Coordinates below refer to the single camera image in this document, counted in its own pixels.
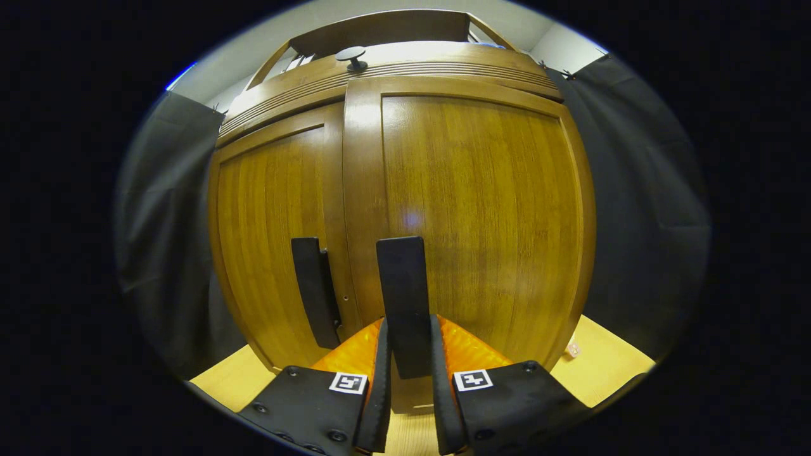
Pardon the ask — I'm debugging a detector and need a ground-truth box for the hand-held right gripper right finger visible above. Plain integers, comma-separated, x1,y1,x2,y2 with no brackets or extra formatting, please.
430,315,590,456

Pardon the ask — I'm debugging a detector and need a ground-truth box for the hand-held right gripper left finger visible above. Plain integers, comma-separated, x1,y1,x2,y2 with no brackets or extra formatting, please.
238,317,393,456

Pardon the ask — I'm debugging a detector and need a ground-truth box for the black door handle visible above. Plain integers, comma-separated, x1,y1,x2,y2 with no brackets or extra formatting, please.
291,237,343,350
376,236,433,379

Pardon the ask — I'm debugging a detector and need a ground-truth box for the wooden cabinet door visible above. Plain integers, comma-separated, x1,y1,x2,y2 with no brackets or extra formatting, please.
342,76,596,415
209,103,362,373

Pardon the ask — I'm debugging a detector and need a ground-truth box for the wooden double-door shoe cabinet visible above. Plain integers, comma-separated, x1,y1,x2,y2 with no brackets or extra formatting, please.
208,9,596,415

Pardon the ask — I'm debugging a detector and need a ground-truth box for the wooden ribbed drawer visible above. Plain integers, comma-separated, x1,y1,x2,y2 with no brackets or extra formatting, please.
217,41,565,148

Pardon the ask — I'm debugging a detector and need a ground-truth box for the round black drawer knob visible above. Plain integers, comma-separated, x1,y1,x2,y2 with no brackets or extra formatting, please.
335,46,369,73

